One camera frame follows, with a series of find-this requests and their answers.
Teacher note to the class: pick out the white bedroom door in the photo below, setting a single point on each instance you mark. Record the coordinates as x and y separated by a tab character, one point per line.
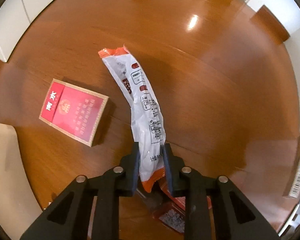
15	17

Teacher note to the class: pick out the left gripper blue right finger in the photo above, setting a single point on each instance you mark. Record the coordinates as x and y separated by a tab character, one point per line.
215	208

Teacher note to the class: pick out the red cigarette pack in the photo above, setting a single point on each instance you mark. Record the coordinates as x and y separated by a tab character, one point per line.
75	111

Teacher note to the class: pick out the beige plastic trash bin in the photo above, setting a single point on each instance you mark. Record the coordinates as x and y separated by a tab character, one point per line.
18	205

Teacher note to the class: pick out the white orange snack wrapper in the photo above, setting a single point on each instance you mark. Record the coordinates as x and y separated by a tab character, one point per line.
147	122

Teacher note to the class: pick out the red long carton box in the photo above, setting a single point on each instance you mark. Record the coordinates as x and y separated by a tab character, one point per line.
171	212

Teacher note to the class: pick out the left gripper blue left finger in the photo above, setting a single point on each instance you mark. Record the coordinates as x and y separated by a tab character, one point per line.
88	208

